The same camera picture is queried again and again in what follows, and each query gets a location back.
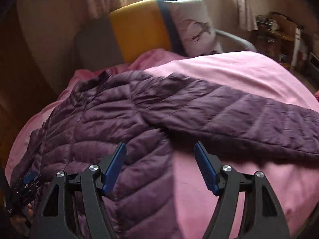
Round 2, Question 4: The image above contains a purple quilted down jacket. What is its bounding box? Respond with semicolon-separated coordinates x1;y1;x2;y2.
10;70;319;239

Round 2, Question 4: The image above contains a person's left hand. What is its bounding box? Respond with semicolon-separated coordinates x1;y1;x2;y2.
10;203;35;236

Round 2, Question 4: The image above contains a grey yellow blue headboard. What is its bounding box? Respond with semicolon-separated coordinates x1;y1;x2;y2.
75;0;256;70

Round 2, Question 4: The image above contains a wooden shelf with clutter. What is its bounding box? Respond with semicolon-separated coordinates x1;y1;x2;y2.
252;12;317;77

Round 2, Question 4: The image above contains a white deer print pillow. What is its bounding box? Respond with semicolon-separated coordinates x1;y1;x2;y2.
165;0;223;57

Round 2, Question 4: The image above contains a pink right curtain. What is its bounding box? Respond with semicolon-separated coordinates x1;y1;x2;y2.
236;0;257;31

